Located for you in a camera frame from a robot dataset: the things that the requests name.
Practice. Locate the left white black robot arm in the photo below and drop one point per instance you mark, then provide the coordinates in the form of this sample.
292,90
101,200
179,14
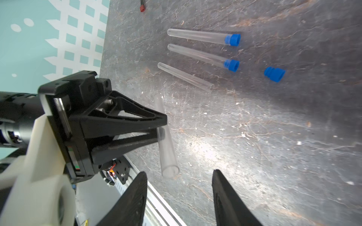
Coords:
18,114

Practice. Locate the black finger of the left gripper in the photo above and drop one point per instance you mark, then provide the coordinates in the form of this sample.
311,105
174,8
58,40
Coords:
117,148
114,114

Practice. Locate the clear test tube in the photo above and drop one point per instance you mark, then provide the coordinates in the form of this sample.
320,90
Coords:
168,159
191,79
217,38

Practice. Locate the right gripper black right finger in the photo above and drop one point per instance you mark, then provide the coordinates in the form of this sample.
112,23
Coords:
230,210

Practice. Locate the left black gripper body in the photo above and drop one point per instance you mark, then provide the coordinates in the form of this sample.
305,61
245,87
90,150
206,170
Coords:
65,102

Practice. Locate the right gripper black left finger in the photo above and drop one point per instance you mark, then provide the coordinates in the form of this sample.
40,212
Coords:
129,210

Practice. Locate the blue stopper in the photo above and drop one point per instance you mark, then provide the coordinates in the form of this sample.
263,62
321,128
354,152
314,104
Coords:
232,39
274,74
231,65

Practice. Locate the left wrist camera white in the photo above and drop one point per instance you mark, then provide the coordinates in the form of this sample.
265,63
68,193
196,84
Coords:
41,194

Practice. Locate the clear test tube diagonal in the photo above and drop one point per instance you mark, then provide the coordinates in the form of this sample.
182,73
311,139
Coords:
198,55

